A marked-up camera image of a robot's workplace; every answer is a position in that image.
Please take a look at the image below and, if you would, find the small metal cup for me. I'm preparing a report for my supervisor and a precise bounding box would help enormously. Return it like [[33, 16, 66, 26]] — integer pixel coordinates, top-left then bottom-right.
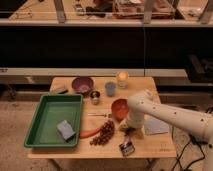
[[90, 91, 100, 105]]

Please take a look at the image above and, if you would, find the black handled brush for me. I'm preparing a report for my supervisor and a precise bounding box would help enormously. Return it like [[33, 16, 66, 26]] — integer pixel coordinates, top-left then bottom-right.
[[119, 135, 135, 157]]

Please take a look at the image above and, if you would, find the purple bowl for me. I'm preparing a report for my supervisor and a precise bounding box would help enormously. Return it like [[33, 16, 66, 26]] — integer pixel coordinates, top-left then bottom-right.
[[71, 76, 94, 94]]

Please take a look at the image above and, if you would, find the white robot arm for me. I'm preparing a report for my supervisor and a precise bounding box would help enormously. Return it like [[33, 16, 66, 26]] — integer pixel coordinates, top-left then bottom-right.
[[119, 89, 213, 171]]

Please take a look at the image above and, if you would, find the blue cup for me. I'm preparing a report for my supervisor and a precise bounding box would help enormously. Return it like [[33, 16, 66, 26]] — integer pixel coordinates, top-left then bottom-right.
[[105, 82, 116, 97]]

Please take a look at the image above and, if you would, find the glass jar candle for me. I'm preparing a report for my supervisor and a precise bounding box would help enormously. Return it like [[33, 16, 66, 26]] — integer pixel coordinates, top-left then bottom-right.
[[116, 71, 129, 88]]

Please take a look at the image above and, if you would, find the black cable on floor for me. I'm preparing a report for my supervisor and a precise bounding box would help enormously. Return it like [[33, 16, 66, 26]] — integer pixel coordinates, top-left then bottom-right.
[[170, 126, 209, 171]]

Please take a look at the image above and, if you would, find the orange carrot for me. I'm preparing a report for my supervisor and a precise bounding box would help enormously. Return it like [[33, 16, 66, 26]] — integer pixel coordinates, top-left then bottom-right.
[[79, 127, 101, 139]]

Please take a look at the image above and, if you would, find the grey blue sponge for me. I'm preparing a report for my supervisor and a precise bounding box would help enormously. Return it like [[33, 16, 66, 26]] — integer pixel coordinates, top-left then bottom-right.
[[57, 120, 75, 140]]

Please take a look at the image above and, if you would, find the green plastic tray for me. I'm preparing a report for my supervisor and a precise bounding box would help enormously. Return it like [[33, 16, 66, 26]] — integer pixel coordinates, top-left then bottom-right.
[[24, 94, 83, 148]]

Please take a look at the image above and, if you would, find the small metal fork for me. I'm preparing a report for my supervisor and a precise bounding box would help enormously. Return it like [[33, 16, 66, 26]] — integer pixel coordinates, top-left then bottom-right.
[[88, 114, 112, 118]]

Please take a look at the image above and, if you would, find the wooden table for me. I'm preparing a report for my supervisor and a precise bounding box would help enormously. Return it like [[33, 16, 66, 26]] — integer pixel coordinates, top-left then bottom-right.
[[28, 77, 176, 161]]

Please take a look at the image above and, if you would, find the orange bowl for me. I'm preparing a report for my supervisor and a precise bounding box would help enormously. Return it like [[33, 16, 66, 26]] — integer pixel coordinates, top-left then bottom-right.
[[111, 99, 129, 121]]

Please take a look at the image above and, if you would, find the grey folded cloth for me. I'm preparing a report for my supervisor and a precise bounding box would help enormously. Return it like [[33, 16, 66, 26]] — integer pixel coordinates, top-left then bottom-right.
[[144, 118, 169, 135]]

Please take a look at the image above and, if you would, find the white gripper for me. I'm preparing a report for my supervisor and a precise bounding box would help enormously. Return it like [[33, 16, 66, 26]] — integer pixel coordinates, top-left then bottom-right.
[[118, 118, 144, 138]]

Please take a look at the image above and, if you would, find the black power adapter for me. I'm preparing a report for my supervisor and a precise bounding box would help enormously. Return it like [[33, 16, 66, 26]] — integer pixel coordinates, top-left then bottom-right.
[[189, 134, 208, 145]]

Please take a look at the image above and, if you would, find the bunch of dark grapes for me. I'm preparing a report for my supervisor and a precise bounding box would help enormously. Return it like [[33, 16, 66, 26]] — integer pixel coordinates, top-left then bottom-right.
[[90, 120, 115, 145]]

